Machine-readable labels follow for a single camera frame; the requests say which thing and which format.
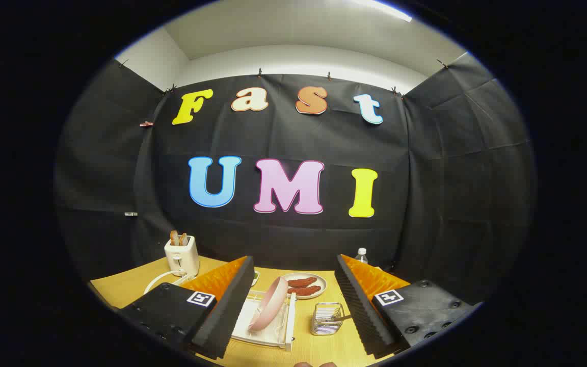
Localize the white toaster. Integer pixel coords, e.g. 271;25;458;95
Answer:
164;235;200;277

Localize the pink plate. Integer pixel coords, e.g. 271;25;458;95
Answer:
248;277;289;332

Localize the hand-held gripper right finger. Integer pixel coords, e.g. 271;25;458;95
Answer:
334;254;477;359

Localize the black backdrop cloth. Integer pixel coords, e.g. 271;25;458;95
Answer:
54;51;536;306

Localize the white dish rack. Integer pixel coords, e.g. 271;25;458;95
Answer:
143;270;298;352

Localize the metal wire basket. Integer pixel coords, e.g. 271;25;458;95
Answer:
311;302;345;336

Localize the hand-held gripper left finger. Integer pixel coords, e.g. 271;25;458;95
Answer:
118;256;256;360

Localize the beige plate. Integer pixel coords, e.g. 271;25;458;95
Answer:
279;273;328;300

